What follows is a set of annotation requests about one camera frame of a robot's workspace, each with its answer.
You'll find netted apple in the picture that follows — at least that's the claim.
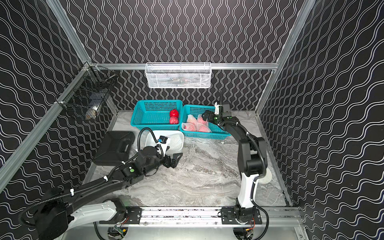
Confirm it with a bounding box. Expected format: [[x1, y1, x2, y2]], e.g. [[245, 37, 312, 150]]
[[187, 115, 198, 124], [197, 115, 209, 127], [182, 123, 197, 132], [196, 124, 212, 133]]

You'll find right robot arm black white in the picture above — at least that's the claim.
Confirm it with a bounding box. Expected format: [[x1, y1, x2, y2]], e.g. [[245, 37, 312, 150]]
[[202, 103, 270, 240]]

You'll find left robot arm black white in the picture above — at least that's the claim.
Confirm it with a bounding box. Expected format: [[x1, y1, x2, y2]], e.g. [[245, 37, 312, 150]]
[[18, 128, 183, 240]]

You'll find right teal plastic basket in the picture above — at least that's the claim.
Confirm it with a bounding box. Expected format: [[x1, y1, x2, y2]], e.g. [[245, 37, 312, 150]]
[[180, 105, 231, 140]]

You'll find teal plastic basket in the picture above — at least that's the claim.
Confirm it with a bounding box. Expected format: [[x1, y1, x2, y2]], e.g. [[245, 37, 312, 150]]
[[180, 105, 231, 140], [131, 100, 183, 131]]

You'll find white plastic tray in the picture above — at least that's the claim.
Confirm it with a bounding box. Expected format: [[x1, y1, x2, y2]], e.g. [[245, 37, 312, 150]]
[[144, 130, 184, 156]]

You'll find left teal plastic basket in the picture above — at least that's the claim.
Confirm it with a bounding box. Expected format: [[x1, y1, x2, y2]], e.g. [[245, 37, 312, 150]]
[[131, 100, 183, 131]]

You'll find black plastic tool case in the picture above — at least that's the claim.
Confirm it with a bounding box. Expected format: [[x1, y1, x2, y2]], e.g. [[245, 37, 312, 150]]
[[93, 131, 135, 166]]

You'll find white tape roll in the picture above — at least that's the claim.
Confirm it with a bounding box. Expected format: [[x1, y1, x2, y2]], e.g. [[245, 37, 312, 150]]
[[258, 168, 273, 185]]

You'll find object in black basket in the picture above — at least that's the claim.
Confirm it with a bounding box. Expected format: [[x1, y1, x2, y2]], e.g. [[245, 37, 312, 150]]
[[85, 105, 100, 120]]

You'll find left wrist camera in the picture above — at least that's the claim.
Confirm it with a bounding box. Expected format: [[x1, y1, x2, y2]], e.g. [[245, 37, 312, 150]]
[[158, 136, 170, 145]]

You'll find white wire wall basket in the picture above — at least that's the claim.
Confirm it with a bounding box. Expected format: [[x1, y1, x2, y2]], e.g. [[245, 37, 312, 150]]
[[145, 62, 212, 89]]

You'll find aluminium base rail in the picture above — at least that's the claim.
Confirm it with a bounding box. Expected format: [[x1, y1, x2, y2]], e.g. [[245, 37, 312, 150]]
[[68, 206, 301, 227]]

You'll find black wire wall basket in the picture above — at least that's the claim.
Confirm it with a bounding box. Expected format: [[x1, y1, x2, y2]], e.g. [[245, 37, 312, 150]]
[[58, 66, 118, 121]]

